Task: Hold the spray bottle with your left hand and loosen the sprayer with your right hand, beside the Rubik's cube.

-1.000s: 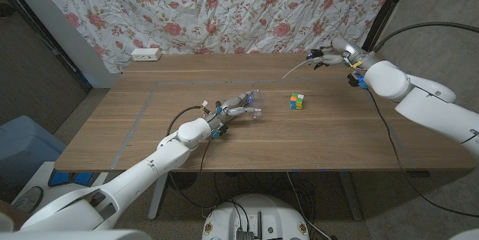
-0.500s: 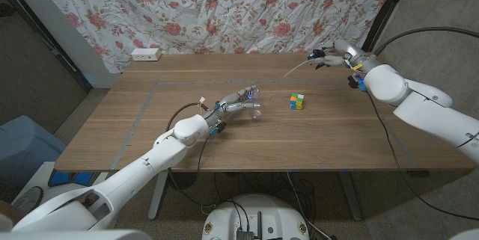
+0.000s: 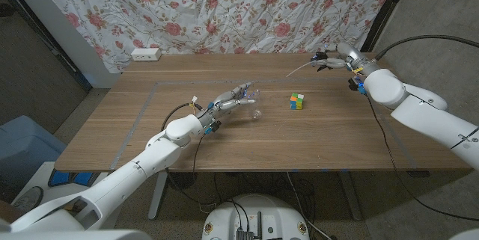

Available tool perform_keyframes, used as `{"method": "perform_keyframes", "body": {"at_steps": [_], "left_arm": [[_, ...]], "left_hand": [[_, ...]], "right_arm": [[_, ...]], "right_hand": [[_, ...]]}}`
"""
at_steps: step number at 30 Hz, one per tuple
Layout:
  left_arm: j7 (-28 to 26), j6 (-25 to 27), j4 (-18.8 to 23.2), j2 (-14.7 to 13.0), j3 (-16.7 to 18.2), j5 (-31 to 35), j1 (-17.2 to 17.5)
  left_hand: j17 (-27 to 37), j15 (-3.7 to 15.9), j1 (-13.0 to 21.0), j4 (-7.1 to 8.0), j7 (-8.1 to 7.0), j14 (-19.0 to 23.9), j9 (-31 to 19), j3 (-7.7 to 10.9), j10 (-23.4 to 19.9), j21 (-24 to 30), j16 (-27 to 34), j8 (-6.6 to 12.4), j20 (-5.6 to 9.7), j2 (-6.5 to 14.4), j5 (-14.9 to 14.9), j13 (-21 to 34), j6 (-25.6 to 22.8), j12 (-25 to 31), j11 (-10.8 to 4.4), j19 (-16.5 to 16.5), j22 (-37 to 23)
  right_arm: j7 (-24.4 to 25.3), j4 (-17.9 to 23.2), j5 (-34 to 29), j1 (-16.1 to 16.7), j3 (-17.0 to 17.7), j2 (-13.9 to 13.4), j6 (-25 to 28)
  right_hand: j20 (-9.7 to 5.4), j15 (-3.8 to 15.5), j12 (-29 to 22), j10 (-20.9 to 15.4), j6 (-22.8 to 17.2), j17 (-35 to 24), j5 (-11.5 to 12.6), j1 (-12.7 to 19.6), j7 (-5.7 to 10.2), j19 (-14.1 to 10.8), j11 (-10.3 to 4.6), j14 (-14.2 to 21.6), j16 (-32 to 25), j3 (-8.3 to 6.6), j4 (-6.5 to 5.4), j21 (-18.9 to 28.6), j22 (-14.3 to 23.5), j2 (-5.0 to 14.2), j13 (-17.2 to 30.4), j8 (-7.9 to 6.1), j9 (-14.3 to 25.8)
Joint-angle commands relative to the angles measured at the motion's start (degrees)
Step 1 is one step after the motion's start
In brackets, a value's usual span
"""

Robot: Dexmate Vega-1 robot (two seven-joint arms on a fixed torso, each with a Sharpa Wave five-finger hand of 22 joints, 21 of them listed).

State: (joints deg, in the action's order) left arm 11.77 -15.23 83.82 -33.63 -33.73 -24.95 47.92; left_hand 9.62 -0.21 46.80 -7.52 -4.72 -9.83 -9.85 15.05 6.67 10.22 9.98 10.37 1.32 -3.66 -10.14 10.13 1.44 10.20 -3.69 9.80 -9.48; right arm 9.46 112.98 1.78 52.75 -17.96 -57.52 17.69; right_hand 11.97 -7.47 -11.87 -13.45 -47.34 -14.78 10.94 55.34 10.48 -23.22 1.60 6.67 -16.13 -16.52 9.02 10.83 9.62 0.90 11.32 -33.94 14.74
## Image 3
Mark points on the black trigger sprayer head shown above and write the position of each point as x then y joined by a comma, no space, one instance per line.
320,56

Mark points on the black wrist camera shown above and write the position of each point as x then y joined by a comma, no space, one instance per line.
214,126
355,85

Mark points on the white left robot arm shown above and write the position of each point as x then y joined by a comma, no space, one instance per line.
142,165

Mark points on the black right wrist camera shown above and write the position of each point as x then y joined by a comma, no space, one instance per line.
355,85

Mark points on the white table leg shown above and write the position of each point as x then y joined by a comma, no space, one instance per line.
157,199
351,199

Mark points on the person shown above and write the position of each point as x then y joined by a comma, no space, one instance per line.
28,199

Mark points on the blue plastic bin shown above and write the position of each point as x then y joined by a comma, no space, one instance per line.
22,143

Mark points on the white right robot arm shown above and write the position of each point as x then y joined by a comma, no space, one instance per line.
423,113

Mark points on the black backdrop stand pole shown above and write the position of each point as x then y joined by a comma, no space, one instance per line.
385,8

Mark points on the floral print backdrop cloth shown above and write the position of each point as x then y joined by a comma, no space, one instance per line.
224,8

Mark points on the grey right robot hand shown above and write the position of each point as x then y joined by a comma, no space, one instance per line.
350,57

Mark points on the clear plastic spray bottle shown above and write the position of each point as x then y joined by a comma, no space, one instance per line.
256,113

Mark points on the white power strip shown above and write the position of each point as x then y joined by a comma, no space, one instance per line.
146,54

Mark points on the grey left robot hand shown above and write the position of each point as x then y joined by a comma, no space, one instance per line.
224,101

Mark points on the white robot torso base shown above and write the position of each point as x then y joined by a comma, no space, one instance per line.
262,210

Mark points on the black slanted wall bar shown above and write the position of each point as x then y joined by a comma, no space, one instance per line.
67,64

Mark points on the white floor platform blue pads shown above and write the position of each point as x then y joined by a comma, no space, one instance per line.
41,174

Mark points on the multicoloured Rubik's cube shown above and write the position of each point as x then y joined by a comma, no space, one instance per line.
296,101

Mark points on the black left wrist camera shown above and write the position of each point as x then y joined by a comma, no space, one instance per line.
214,126

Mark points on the black round floor base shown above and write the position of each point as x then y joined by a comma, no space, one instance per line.
182,181

